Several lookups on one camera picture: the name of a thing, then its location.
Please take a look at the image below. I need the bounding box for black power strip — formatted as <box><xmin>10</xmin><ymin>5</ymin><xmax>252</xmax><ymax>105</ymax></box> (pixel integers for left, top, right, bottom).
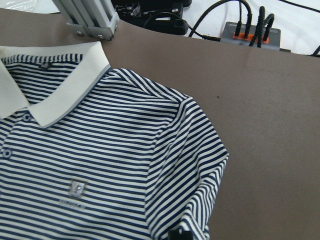
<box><xmin>112</xmin><ymin>0</ymin><xmax>192</xmax><ymax>36</ymax></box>

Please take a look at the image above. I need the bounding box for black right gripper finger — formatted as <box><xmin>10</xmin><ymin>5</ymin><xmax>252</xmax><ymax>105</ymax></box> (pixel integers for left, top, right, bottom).
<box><xmin>168</xmin><ymin>229</ymin><xmax>193</xmax><ymax>240</ymax></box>

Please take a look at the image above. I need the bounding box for grey orange usb hub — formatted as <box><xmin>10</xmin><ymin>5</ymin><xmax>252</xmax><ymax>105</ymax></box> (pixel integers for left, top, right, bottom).
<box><xmin>220</xmin><ymin>21</ymin><xmax>281</xmax><ymax>51</ymax></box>

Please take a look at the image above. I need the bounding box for aluminium frame post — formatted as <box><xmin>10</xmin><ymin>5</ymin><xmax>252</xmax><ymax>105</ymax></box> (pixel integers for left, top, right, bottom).
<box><xmin>53</xmin><ymin>0</ymin><xmax>120</xmax><ymax>41</ymax></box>

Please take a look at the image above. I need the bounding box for blue white striped polo shirt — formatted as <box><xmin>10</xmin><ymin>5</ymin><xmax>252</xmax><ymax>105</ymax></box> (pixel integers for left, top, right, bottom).
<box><xmin>0</xmin><ymin>42</ymin><xmax>229</xmax><ymax>240</ymax></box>

